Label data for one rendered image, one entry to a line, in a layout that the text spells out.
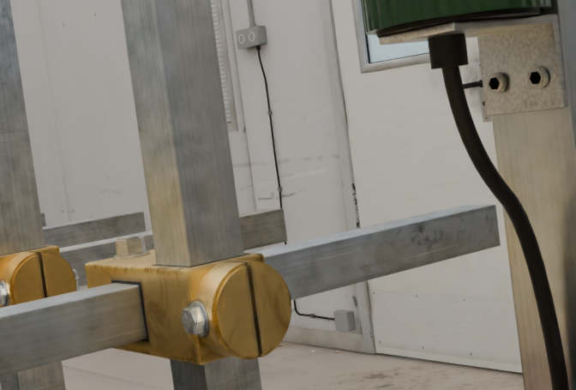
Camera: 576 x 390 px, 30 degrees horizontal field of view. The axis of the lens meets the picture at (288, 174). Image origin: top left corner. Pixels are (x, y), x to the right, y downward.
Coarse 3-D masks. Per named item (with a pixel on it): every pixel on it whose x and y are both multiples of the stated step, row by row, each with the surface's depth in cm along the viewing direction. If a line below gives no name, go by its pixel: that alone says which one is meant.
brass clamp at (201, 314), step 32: (256, 256) 57; (160, 288) 57; (192, 288) 55; (224, 288) 54; (256, 288) 55; (160, 320) 57; (192, 320) 54; (224, 320) 54; (256, 320) 55; (288, 320) 56; (160, 352) 58; (192, 352) 55; (224, 352) 55; (256, 352) 55
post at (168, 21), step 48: (144, 0) 56; (192, 0) 56; (144, 48) 56; (192, 48) 56; (144, 96) 57; (192, 96) 56; (144, 144) 58; (192, 144) 56; (192, 192) 56; (192, 240) 56; (240, 240) 58; (192, 384) 57; (240, 384) 57
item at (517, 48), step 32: (384, 32) 34; (416, 32) 34; (448, 32) 33; (480, 32) 35; (512, 32) 37; (544, 32) 36; (448, 64) 34; (480, 64) 38; (512, 64) 37; (544, 64) 36; (448, 96) 35; (512, 96) 37; (544, 96) 36; (480, 160) 35; (512, 192) 36; (544, 288) 36; (544, 320) 36
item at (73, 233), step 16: (64, 224) 112; (80, 224) 111; (96, 224) 113; (112, 224) 114; (128, 224) 115; (144, 224) 116; (48, 240) 109; (64, 240) 110; (80, 240) 111; (96, 240) 113
